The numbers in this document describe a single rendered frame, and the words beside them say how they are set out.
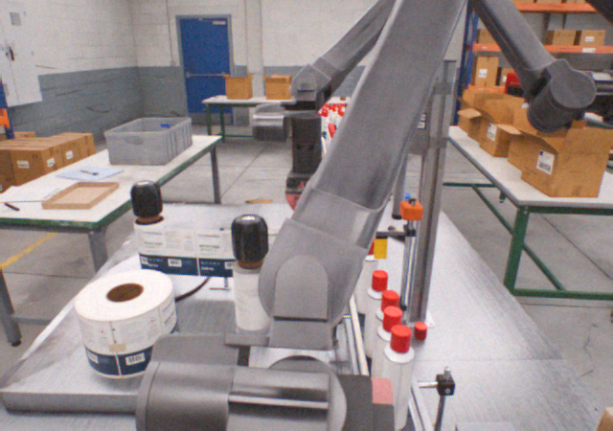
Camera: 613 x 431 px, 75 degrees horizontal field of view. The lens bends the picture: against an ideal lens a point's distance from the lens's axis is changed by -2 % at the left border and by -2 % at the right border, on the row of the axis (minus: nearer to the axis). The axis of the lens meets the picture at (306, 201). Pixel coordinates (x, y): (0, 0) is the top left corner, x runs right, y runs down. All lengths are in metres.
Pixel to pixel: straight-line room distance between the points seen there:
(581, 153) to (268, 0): 7.02
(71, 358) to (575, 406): 1.09
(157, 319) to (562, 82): 0.89
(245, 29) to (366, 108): 8.33
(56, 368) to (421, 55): 0.96
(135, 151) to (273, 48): 6.02
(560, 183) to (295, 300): 2.35
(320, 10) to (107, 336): 7.94
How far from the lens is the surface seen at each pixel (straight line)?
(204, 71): 8.94
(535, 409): 1.05
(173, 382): 0.28
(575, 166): 2.55
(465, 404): 1.00
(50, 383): 1.05
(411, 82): 0.33
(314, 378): 0.27
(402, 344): 0.73
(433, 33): 0.36
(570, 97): 0.84
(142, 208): 1.19
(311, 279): 0.24
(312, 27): 8.51
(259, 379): 0.27
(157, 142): 2.83
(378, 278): 0.86
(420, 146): 0.99
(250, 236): 0.87
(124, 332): 0.93
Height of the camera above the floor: 1.52
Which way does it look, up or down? 20 degrees down
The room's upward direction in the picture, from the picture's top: straight up
